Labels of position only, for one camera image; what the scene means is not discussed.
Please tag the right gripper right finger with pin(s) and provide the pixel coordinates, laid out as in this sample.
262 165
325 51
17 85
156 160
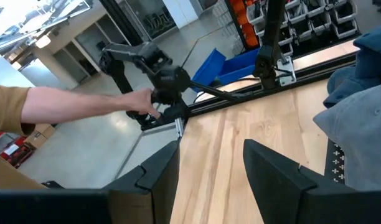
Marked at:
287 186

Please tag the teal blue fabric hat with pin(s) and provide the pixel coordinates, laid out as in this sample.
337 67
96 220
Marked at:
374 53

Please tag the blue plastic bin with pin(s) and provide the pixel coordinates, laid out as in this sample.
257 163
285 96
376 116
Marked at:
209 67
240 65

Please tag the dark navy fabric hat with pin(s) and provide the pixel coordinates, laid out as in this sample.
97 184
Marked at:
343 87

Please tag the white open cabinet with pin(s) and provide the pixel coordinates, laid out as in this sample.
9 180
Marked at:
84 43

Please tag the grey baseball cap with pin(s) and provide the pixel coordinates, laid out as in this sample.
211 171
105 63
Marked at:
361 140

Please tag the black perforated metal rack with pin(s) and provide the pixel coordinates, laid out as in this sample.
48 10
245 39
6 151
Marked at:
335 161

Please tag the shelf with storage bins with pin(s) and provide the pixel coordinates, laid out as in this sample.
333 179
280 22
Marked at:
318 18

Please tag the black vertical post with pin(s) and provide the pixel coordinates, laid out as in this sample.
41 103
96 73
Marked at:
271 31

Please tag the red tool case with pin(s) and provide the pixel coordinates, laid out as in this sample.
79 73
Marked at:
16 152

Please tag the cardboard box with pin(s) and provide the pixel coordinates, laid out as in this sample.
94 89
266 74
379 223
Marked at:
41 135

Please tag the person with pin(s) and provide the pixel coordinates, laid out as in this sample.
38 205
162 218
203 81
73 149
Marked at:
7 105

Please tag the black aluminium table frame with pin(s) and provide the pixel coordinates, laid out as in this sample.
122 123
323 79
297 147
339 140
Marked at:
318 70

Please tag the silver metal bracket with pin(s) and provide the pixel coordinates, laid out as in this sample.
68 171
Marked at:
287 71

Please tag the person's forearm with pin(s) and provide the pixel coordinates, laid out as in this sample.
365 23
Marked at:
75 104

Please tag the person's hand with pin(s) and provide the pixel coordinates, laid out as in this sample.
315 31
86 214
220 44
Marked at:
140 101

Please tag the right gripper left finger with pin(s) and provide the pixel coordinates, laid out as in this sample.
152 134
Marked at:
159 174

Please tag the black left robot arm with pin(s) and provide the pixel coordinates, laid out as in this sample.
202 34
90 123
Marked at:
159 74

